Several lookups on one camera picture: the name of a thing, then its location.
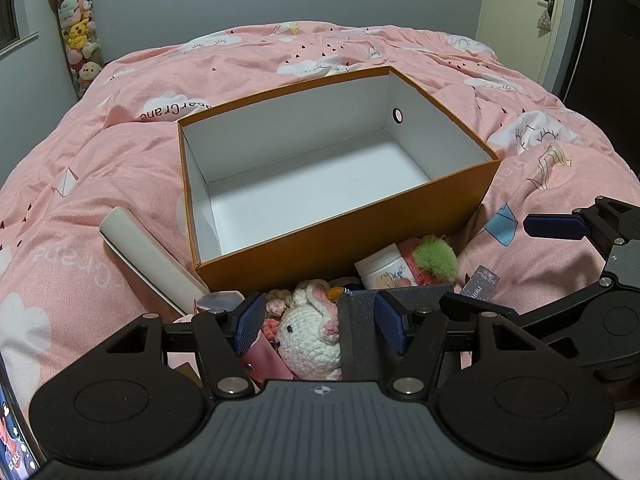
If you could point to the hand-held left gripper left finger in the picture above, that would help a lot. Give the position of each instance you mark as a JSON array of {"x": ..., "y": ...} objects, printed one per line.
[{"x": 248, "y": 322}]

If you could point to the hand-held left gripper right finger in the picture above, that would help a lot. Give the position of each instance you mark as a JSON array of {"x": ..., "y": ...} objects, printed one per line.
[{"x": 390, "y": 322}]

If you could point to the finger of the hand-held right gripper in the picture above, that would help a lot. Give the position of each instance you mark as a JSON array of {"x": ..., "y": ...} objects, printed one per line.
[
  {"x": 555, "y": 226},
  {"x": 492, "y": 309}
]

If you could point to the dark grey textured box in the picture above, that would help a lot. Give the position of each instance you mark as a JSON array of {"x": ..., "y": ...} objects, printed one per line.
[{"x": 360, "y": 330}]

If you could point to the cream crochet doll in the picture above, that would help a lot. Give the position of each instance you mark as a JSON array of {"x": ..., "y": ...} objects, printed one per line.
[{"x": 277, "y": 307}]

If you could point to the white crochet bunny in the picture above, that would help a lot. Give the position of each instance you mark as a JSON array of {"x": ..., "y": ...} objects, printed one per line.
[{"x": 305, "y": 335}]

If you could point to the pink green fluffy ball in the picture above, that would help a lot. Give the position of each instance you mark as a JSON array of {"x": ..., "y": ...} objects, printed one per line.
[{"x": 435, "y": 260}]

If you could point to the white box with orange rim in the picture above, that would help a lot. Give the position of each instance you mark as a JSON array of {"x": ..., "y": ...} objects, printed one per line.
[{"x": 350, "y": 225}]

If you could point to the small dark label box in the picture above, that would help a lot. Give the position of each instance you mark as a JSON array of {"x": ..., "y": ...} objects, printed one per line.
[{"x": 480, "y": 282}]

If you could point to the white jar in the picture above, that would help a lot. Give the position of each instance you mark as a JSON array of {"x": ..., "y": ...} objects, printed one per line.
[{"x": 382, "y": 267}]

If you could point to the small gold box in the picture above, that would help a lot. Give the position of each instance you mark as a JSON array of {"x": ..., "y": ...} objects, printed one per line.
[{"x": 185, "y": 375}]

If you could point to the hanging fabric charm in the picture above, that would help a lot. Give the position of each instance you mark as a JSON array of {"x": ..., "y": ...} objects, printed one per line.
[{"x": 543, "y": 21}]

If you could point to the dark wardrobe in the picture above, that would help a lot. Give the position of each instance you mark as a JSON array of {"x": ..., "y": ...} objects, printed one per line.
[{"x": 610, "y": 25}]

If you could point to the door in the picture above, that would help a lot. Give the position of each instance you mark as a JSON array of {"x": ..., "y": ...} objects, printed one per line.
[{"x": 515, "y": 10}]

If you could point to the pink printed blanket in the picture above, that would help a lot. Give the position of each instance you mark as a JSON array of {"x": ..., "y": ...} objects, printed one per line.
[{"x": 125, "y": 125}]

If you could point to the phone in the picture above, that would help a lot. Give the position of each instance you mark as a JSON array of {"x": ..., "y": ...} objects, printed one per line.
[{"x": 15, "y": 425}]

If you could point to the clear tube of plush toys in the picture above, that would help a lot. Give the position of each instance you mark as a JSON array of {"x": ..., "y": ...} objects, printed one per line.
[{"x": 77, "y": 35}]

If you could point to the window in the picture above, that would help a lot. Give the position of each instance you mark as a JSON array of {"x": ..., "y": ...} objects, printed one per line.
[{"x": 10, "y": 5}]

